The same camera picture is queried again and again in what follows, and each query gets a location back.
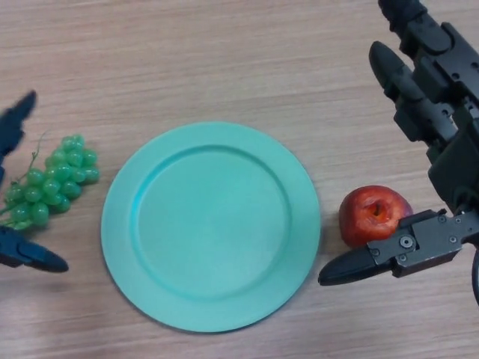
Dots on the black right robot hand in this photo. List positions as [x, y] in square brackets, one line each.
[453, 142]

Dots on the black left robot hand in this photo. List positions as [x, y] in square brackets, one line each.
[22, 252]

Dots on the green grape bunch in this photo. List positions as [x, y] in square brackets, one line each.
[56, 183]

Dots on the green round plate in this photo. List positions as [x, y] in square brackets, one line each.
[209, 228]

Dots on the red apple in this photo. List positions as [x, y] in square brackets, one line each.
[363, 217]

